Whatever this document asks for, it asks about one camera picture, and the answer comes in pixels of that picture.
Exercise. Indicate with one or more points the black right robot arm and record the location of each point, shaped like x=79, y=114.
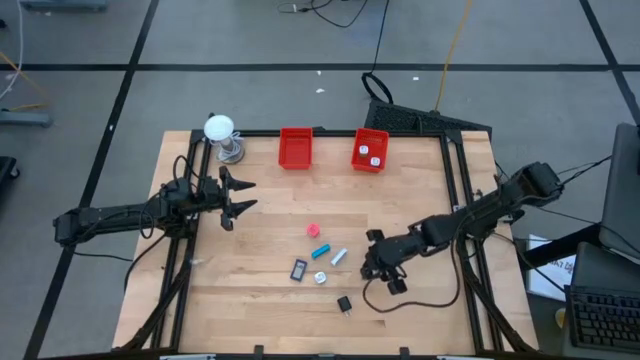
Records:
x=480, y=211

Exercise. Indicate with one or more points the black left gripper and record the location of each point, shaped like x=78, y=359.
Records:
x=215, y=195

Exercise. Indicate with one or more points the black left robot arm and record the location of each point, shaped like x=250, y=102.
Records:
x=100, y=220

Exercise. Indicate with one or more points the black aluminium table frame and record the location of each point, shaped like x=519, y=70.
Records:
x=332, y=133

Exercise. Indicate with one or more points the black caster base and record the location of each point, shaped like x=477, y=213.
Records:
x=6, y=172

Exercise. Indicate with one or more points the red plastic basket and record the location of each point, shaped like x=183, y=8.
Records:
x=367, y=170
x=295, y=150

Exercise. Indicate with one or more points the black mesh panel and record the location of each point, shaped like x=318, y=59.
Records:
x=420, y=120

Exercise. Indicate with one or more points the silver frame bracket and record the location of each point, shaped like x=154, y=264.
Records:
x=187, y=357
x=457, y=357

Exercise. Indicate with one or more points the small yellow object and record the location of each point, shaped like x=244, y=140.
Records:
x=560, y=317

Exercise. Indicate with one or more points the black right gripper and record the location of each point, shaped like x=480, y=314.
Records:
x=390, y=252

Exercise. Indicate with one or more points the grey stand foot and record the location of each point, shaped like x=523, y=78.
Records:
x=25, y=119
x=62, y=5

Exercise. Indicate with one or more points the pink charger plug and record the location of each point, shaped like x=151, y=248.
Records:
x=313, y=230

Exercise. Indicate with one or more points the white paper sheet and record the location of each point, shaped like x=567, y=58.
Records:
x=552, y=272

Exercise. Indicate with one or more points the black charger plug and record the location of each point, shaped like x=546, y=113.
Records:
x=344, y=303

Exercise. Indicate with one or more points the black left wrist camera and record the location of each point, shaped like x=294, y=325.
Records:
x=177, y=190

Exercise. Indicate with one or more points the white dome lamp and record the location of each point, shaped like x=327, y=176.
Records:
x=219, y=127

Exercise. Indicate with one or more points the grey laptop with black keyboard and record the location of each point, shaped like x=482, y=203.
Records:
x=605, y=310

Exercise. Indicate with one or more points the black support beam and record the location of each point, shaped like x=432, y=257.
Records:
x=560, y=247

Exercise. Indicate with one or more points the teal USB stick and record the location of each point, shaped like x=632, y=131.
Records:
x=321, y=251

